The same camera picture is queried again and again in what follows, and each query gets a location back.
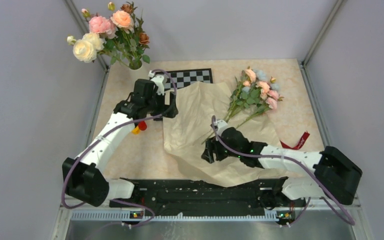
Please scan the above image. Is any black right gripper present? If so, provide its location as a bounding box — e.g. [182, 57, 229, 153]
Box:
[201, 135, 242, 164]

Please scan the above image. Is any orange paper bouquet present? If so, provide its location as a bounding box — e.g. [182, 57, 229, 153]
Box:
[163, 82, 298, 187]

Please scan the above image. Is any pink blue flower bunch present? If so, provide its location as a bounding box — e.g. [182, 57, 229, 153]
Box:
[222, 66, 284, 127]

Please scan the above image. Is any dark red ribbon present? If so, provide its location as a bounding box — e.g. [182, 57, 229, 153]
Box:
[279, 131, 311, 151]

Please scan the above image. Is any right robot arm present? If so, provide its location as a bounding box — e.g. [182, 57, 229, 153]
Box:
[201, 127, 363, 206]

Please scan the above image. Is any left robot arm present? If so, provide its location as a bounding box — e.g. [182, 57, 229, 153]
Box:
[61, 74, 178, 208]

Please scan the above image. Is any white ceramic vase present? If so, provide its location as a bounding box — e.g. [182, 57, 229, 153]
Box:
[128, 62, 150, 82]

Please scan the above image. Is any flower bunch in vase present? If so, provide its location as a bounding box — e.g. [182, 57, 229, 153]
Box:
[66, 1, 151, 70]

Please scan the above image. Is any red yellow toy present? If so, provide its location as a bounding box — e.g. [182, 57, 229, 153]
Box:
[131, 121, 148, 135]

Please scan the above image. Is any black white checkerboard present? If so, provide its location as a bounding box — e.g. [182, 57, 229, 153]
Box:
[168, 68, 214, 89]

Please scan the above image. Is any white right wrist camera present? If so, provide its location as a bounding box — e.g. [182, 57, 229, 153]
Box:
[213, 119, 230, 136]

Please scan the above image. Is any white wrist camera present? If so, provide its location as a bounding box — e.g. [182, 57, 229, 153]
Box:
[213, 119, 230, 136]
[148, 71, 167, 96]

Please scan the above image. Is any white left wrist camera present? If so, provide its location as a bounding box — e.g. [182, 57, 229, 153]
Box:
[148, 71, 167, 96]

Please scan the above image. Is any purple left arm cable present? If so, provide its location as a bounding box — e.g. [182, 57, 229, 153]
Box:
[60, 68, 178, 229]

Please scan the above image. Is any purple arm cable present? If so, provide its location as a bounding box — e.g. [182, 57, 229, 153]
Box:
[210, 115, 357, 227]
[60, 68, 178, 229]

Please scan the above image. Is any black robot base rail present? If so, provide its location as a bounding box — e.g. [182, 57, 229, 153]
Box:
[126, 178, 306, 217]

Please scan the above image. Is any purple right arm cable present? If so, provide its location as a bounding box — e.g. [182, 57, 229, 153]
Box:
[210, 115, 357, 227]

